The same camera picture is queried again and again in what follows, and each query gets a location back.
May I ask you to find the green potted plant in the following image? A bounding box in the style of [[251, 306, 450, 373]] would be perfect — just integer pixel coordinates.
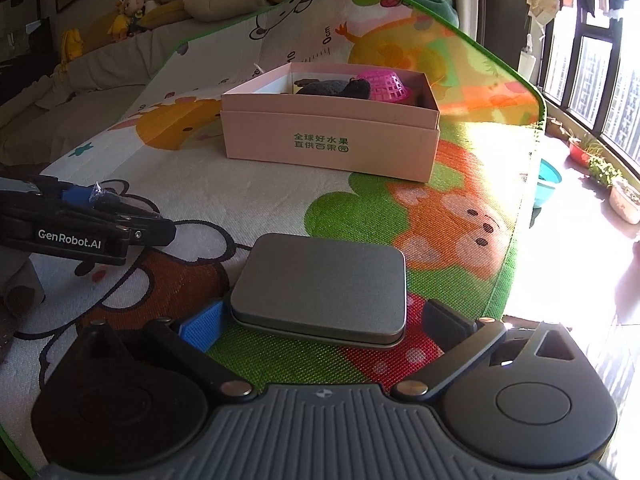
[[590, 157, 623, 188]]

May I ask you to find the red plant pot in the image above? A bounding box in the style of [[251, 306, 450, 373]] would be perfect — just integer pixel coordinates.
[[569, 137, 601, 166]]

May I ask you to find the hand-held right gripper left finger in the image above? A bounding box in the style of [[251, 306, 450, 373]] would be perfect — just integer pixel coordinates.
[[70, 301, 258, 405]]

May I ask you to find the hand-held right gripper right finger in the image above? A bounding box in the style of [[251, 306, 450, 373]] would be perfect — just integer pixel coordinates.
[[390, 298, 583, 406]]

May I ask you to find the yellow duck plush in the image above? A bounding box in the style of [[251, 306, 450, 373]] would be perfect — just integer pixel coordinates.
[[107, 2, 128, 41]]

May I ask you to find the pink plastic basket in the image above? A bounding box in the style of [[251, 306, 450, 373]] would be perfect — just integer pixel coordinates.
[[356, 71, 412, 106]]

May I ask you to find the person's left hand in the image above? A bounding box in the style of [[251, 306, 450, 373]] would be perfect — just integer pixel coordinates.
[[0, 255, 47, 317]]

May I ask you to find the beige covered sofa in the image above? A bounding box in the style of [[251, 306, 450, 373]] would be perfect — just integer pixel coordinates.
[[0, 15, 261, 166]]

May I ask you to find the black plush toy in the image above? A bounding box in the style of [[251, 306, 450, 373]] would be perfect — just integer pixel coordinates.
[[295, 76, 372, 101]]

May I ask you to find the black window frame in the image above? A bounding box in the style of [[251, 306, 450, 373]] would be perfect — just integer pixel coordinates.
[[540, 10, 640, 171]]

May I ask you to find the cartoon play mat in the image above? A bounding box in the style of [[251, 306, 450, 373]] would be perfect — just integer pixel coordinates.
[[0, 0, 543, 480]]

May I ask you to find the white planter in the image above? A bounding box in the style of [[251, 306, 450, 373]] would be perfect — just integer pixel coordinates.
[[609, 180, 640, 223]]

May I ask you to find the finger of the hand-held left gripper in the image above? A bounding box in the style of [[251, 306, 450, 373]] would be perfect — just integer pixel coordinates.
[[0, 175, 121, 213], [75, 207, 177, 248]]

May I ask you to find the plush doll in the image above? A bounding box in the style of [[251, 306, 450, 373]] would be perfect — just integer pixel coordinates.
[[119, 0, 146, 36]]

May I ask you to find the blue bowl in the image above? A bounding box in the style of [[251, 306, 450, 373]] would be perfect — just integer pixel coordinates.
[[532, 159, 563, 208]]

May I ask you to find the grey metal tin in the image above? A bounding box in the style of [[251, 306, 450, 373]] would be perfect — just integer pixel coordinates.
[[230, 233, 407, 348]]

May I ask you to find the pink cardboard box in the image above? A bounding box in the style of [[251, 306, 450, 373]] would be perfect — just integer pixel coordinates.
[[221, 62, 441, 182]]

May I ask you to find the small yellow plush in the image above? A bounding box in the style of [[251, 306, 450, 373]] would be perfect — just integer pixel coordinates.
[[60, 29, 83, 63]]

